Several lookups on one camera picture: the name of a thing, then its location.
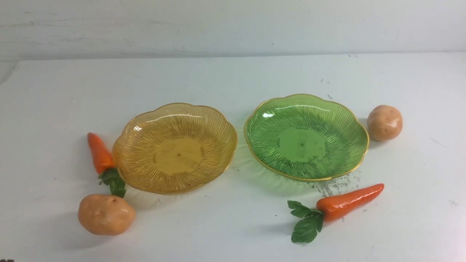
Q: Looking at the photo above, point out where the green ribbed plastic plate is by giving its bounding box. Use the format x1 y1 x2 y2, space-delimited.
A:
243 94 370 182

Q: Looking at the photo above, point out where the toy carrot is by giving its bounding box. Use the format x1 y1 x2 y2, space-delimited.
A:
87 132 126 198
287 183 384 244

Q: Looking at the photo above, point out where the toy potato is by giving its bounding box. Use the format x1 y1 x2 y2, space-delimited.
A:
367 105 403 142
77 194 135 236

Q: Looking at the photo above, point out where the amber ribbed plastic plate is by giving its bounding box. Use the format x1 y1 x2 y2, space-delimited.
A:
111 103 238 195

